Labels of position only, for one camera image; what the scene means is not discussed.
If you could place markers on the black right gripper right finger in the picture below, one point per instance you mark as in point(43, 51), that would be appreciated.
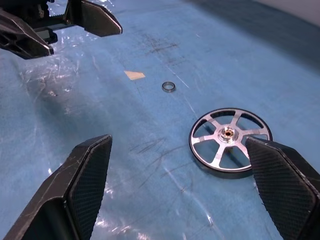
point(282, 190)

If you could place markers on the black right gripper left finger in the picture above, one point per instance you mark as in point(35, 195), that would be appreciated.
point(75, 195)

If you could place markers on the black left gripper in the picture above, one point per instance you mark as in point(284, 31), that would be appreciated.
point(30, 10)

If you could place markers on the silver spoked rotor black rim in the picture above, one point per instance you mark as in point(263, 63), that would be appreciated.
point(222, 136)

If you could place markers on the tan tape patch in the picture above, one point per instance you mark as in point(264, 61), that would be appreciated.
point(135, 75)

